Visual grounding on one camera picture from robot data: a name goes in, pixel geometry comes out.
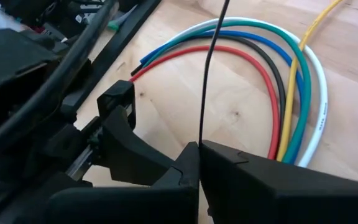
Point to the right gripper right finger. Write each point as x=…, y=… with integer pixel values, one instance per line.
x=291, y=199

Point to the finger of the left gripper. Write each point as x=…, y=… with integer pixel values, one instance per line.
x=129, y=155

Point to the black aluminium table frame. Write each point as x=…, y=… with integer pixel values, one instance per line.
x=129, y=31

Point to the black zip tie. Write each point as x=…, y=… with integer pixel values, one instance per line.
x=207, y=77

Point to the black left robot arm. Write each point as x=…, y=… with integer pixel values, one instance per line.
x=42, y=12

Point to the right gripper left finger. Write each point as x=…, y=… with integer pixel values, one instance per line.
x=120, y=205

